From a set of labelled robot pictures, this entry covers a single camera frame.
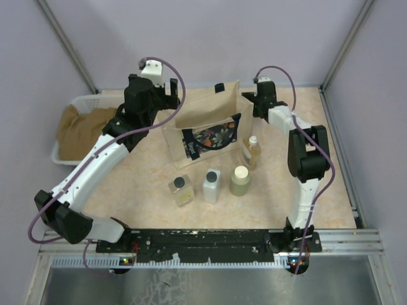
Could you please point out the white slotted cable duct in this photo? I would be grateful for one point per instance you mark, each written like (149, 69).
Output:
(178, 262)

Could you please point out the cream canvas tote bag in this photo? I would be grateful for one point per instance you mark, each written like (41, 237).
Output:
(212, 121)

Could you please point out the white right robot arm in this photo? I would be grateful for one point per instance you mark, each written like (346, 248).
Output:
(305, 162)

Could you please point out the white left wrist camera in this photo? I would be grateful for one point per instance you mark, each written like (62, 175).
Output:
(152, 70)

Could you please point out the white square bottle black cap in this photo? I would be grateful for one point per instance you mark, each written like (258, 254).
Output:
(211, 185)

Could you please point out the olive green bottle cream cap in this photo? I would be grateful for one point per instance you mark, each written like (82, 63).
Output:
(239, 181)

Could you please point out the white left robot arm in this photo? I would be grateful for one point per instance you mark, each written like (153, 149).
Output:
(61, 209)

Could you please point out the aluminium frame rail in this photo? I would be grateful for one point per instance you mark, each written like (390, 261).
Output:
(357, 25)
(67, 45)

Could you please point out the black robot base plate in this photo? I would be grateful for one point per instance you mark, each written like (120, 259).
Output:
(214, 246)

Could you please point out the aluminium front frame rails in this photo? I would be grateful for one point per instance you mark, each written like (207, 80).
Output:
(333, 241)

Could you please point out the white plastic basket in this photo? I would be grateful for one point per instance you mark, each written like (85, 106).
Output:
(85, 104)

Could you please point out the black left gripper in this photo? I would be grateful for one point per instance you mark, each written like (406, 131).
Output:
(168, 101)

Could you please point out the aluminium frame rail left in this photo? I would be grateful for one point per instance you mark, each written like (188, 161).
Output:
(67, 45)

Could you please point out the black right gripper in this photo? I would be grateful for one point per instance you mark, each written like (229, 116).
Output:
(251, 97)

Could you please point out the clear square bottle black cap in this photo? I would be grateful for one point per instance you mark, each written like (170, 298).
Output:
(182, 189)

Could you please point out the amber liquid clear bottle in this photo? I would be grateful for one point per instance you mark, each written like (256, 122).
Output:
(251, 152)

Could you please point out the brown cloth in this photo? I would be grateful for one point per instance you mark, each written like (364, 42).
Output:
(77, 133)

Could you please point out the aluminium frame rail right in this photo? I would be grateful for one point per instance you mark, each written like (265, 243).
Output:
(357, 25)

